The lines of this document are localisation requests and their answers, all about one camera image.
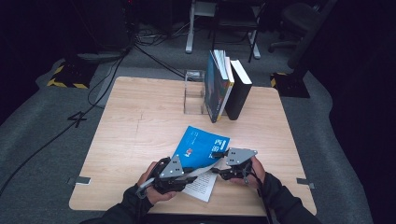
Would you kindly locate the thick black book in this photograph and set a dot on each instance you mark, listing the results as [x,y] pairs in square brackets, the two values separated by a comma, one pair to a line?
[238,96]

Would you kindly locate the white desk frame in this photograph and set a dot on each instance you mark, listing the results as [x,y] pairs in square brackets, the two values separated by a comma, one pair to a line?
[190,31]

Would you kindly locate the red and blue illustrated book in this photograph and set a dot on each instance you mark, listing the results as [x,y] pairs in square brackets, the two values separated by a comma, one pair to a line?
[214,90]

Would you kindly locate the thin blue book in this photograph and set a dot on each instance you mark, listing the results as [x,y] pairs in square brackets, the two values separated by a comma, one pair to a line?
[199,149]

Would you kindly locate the black office chair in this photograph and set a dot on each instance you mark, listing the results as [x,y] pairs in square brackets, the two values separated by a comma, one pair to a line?
[295,21]

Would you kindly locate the grey table bracket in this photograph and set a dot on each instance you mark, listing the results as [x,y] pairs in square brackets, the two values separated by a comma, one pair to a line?
[81,180]
[306,183]

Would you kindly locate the person's dark clothing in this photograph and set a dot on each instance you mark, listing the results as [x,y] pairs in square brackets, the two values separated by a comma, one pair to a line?
[202,220]

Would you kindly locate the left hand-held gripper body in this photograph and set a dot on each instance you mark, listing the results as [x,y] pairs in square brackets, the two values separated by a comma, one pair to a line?
[168,183]

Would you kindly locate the yellow-black striped stand base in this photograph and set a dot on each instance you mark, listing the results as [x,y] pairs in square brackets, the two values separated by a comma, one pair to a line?
[71,74]

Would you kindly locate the dark equipment cabinet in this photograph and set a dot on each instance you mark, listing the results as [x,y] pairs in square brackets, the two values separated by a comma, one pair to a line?
[102,28]

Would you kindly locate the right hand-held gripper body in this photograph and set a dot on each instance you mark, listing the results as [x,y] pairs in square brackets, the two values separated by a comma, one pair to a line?
[239,171]

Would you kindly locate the person's left hand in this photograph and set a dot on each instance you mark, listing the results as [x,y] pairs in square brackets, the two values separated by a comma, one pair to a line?
[155,196]

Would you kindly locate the yellow book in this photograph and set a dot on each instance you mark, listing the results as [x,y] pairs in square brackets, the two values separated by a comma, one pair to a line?
[229,74]

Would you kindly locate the black metal chair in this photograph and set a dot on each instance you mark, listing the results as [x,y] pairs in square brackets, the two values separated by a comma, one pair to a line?
[233,21]

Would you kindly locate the clear acrylic book rack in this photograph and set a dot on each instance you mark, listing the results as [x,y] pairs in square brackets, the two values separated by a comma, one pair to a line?
[194,96]

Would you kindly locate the person's right hand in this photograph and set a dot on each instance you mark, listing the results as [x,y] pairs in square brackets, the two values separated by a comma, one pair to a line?
[258,175]

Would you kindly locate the black stand with striped base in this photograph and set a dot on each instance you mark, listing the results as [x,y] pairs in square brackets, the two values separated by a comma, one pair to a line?
[295,84]

